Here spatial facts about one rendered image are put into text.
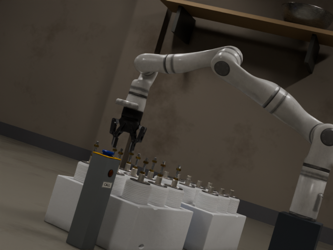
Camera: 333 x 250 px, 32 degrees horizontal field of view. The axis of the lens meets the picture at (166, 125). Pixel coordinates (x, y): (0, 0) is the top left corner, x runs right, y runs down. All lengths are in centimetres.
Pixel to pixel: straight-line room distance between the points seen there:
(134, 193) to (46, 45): 380
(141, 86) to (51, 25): 368
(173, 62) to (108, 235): 64
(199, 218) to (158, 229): 38
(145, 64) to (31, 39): 377
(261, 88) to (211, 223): 73
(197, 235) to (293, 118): 73
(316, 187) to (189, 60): 61
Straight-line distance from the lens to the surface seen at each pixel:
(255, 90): 196
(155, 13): 517
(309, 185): 198
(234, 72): 195
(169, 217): 215
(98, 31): 546
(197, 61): 204
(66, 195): 216
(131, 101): 206
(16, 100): 574
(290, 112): 199
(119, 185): 210
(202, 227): 246
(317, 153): 198
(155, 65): 207
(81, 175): 217
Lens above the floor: 43
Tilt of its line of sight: 1 degrees up
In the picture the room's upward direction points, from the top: 17 degrees clockwise
